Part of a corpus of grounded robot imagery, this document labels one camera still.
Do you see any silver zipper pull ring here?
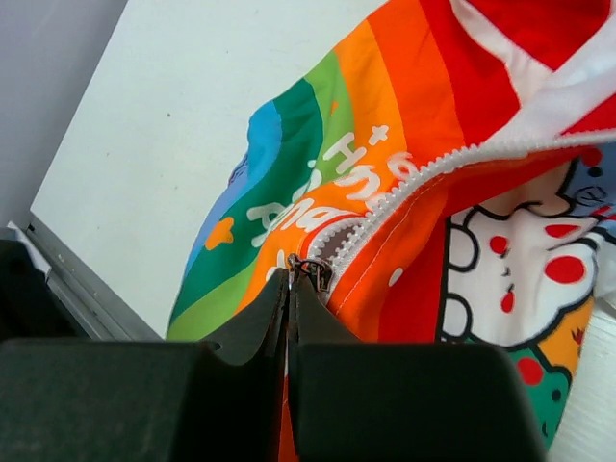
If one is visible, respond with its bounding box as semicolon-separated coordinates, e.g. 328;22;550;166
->
287;253;334;294

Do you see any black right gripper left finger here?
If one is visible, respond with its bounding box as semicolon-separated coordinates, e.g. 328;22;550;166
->
1;269;289;461

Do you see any rainbow red kids jacket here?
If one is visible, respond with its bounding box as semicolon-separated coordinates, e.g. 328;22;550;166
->
167;1;615;446

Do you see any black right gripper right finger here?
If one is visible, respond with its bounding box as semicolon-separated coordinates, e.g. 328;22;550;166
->
288;276;547;461

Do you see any aluminium front rail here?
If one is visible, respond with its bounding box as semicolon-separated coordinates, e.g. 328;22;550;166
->
7;218;162;342

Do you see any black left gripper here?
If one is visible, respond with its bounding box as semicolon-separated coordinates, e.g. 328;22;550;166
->
1;228;86;341

